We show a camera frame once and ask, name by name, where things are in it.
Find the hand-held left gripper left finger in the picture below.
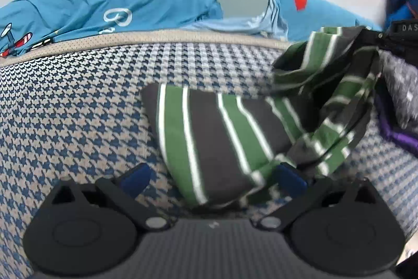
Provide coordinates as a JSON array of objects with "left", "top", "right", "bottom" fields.
[{"left": 49, "top": 163, "right": 171, "bottom": 232}]

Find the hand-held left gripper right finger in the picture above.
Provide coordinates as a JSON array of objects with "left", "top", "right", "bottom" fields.
[{"left": 251, "top": 163, "right": 391, "bottom": 232}]

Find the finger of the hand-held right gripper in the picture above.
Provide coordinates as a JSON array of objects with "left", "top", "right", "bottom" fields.
[{"left": 356, "top": 26, "right": 392, "bottom": 49}]

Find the green grey striped t-shirt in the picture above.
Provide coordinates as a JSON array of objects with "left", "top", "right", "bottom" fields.
[{"left": 140, "top": 25, "right": 386, "bottom": 211}]

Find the blue beige houndstooth blanket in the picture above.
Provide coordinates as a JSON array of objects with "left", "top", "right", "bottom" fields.
[{"left": 0, "top": 31, "right": 418, "bottom": 279}]

